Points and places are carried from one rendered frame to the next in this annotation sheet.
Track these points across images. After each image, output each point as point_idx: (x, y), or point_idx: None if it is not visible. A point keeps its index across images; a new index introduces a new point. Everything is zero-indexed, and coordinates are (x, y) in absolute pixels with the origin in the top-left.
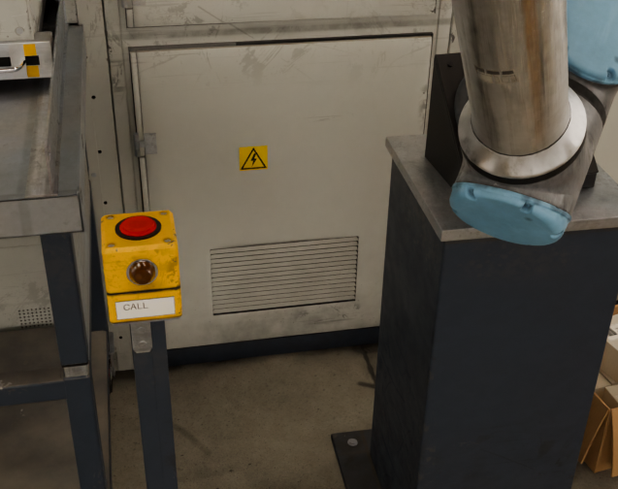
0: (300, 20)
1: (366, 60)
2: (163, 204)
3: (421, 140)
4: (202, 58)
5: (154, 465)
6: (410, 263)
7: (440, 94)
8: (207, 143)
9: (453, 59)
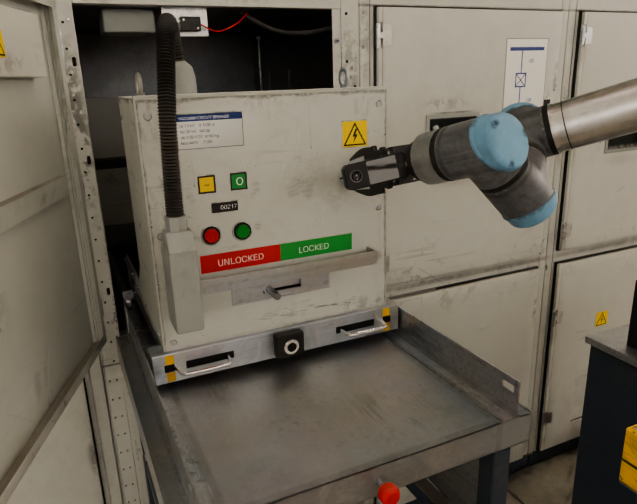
0: (469, 269)
1: (506, 288)
2: None
3: (608, 334)
4: (418, 301)
5: None
6: None
7: None
8: None
9: None
